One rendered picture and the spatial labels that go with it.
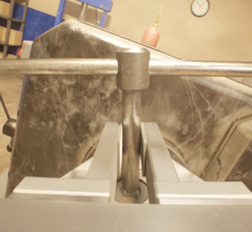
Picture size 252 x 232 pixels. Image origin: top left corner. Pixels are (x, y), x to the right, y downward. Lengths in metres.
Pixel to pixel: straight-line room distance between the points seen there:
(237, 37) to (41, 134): 3.82
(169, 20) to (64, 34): 3.38
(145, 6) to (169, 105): 3.40
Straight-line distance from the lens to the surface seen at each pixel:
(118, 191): 0.19
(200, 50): 3.75
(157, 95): 0.31
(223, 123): 0.36
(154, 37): 0.74
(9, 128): 0.52
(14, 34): 4.01
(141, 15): 3.65
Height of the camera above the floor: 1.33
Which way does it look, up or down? 18 degrees down
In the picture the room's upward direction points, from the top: 21 degrees clockwise
